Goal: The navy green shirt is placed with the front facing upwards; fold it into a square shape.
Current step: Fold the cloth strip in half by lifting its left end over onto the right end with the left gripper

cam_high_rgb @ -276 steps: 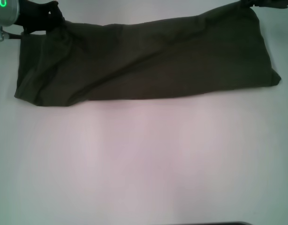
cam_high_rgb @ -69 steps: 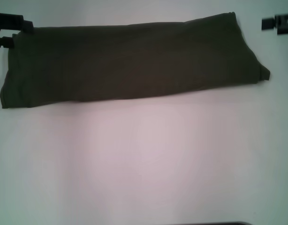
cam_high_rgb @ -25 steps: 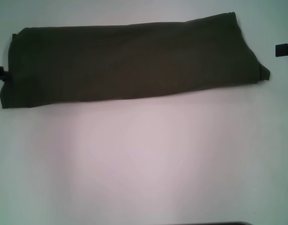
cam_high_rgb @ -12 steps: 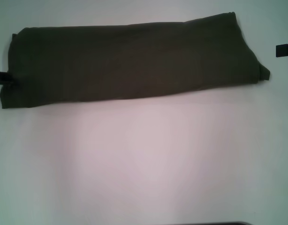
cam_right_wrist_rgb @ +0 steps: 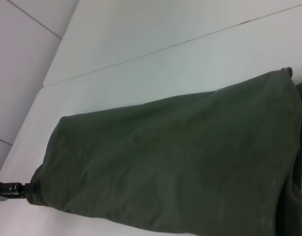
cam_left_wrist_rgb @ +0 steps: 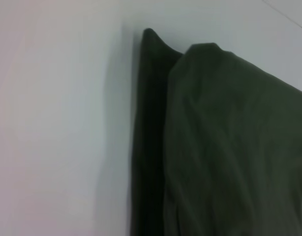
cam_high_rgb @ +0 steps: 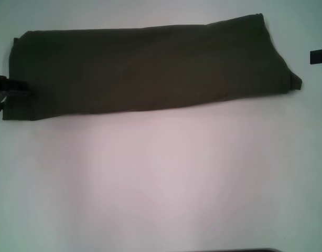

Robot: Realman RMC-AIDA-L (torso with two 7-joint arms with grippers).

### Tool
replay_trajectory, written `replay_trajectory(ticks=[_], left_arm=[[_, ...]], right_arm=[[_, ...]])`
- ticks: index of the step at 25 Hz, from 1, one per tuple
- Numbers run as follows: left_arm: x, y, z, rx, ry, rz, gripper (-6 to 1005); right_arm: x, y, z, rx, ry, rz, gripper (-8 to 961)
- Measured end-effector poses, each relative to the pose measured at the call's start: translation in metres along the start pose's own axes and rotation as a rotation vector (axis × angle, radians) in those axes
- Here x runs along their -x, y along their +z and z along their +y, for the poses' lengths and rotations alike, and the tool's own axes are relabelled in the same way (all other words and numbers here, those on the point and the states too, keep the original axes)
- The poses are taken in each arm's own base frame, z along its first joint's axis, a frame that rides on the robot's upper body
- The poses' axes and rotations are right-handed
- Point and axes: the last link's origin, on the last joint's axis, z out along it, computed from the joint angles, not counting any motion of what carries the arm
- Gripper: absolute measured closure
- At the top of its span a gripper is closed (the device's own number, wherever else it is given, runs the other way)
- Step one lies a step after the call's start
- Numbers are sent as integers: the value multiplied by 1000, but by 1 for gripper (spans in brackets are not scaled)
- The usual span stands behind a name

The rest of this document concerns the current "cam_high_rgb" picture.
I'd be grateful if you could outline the dark green printed t-shirt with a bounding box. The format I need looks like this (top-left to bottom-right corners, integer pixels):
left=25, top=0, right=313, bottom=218
left=2, top=12, right=304, bottom=122

